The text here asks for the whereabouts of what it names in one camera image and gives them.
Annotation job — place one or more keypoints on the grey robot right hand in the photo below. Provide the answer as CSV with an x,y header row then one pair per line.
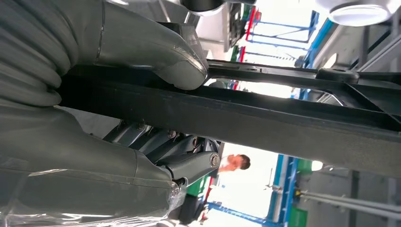
x,y
78,163

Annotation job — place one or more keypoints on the person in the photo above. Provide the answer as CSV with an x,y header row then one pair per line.
x,y
235,163

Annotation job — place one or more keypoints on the black perforated panel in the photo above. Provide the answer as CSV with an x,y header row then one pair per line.
x,y
236,25

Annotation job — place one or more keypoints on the white round lamp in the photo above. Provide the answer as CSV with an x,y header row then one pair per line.
x,y
357,14

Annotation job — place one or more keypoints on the blue rack frame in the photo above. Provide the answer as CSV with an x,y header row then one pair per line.
x,y
231,211
313,23

